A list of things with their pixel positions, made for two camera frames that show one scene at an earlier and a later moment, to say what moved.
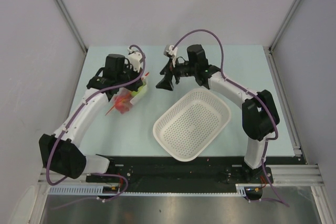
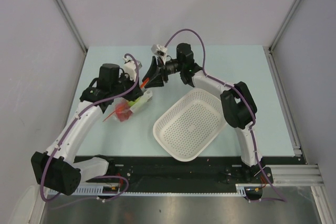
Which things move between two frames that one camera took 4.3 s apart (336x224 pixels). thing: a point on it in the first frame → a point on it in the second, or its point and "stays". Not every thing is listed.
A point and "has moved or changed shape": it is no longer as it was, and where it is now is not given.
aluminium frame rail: x=301 y=174 stays
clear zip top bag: x=122 y=100 has moved or changed shape
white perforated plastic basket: x=187 y=128 stays
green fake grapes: x=134 y=93 has moved or changed shape
